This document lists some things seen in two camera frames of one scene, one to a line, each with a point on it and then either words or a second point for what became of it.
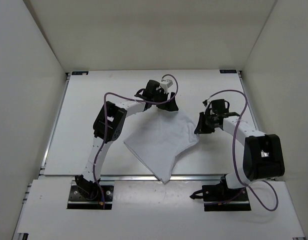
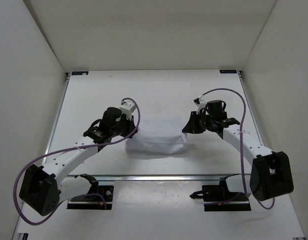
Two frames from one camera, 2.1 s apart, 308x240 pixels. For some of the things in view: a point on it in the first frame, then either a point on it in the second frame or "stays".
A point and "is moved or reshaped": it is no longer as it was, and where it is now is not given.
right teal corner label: (228, 71) stays
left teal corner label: (79, 73) stays
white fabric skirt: (157, 136) is moved or reshaped
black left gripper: (171, 106) → (131, 125)
